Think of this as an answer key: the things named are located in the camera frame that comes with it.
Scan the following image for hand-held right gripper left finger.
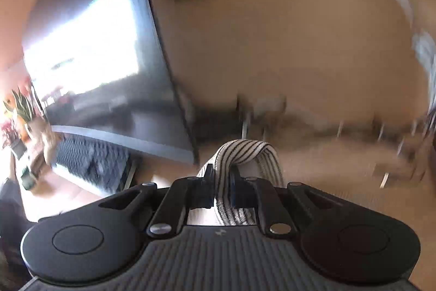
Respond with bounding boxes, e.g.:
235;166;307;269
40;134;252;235
99;164;215;239

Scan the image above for beige striped garment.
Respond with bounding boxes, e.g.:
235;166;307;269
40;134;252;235
196;139;285;227

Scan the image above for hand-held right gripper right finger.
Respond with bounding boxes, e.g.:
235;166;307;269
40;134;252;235
229;172;341;238

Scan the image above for black computer monitor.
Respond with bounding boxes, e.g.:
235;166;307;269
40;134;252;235
22;0;200;165

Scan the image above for black cable bundle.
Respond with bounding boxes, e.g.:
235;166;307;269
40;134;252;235
237;95;436;177

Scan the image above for black keyboard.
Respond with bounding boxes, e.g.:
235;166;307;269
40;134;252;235
54;136;137;193

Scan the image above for potted plant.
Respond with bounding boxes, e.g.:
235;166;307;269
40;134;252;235
3;89;50;143

